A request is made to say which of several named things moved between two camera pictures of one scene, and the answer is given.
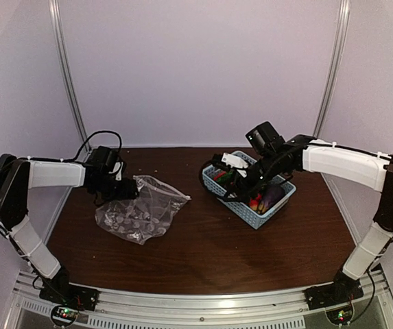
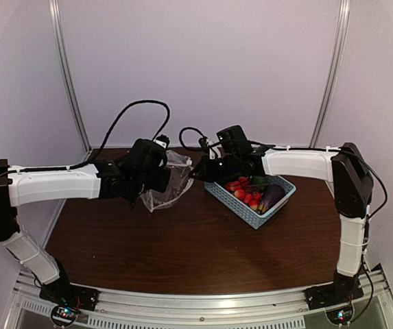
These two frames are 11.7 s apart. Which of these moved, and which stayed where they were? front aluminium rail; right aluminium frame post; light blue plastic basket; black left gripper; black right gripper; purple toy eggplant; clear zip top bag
Moved: clear zip top bag; black left gripper; black right gripper
Stayed: light blue plastic basket; front aluminium rail; purple toy eggplant; right aluminium frame post
